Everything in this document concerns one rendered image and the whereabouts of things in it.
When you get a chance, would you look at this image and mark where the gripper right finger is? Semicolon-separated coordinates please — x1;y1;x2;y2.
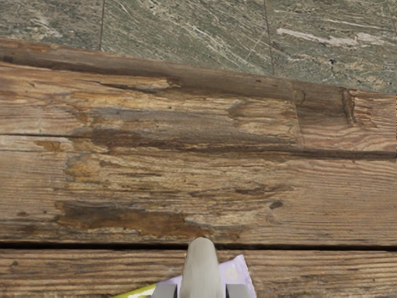
225;283;251;298

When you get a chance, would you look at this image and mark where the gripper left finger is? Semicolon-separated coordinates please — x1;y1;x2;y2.
154;284;179;298

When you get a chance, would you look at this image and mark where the pale grey rounded long object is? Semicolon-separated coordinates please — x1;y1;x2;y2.
179;237;225;298

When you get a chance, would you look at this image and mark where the lilac packet with yellow-green print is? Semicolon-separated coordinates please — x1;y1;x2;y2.
110;254;257;298

